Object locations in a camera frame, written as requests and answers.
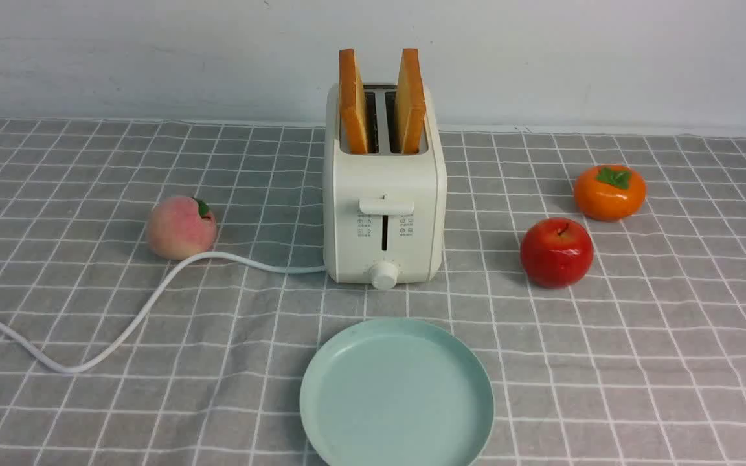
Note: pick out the white two-slot toaster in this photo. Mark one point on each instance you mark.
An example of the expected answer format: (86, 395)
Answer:
(384, 212)

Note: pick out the orange persimmon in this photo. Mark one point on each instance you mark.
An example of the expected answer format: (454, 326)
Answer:
(609, 192)

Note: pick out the light green round plate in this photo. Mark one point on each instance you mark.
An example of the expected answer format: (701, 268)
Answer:
(396, 391)

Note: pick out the pink peach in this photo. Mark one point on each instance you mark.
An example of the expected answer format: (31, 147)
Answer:
(180, 227)

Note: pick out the red apple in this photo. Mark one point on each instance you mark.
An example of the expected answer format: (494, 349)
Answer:
(556, 252)

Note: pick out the grey checkered tablecloth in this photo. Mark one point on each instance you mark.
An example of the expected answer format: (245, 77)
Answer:
(641, 362)

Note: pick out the toasted bread slice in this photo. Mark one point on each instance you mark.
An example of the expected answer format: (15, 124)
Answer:
(410, 109)
(352, 103)

